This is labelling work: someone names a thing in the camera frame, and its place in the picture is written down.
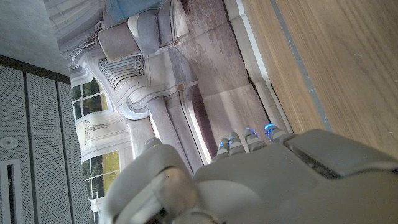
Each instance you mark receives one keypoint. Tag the printed room backdrop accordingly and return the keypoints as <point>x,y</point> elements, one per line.
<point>211,62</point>

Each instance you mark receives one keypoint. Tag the round white ceiling fixture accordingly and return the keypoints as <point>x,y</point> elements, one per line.
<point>8,142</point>

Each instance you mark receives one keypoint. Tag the white ceiling slot vent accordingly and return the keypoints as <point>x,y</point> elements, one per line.
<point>3,186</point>

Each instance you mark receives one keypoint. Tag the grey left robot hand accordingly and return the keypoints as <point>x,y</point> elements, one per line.
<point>264,186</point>

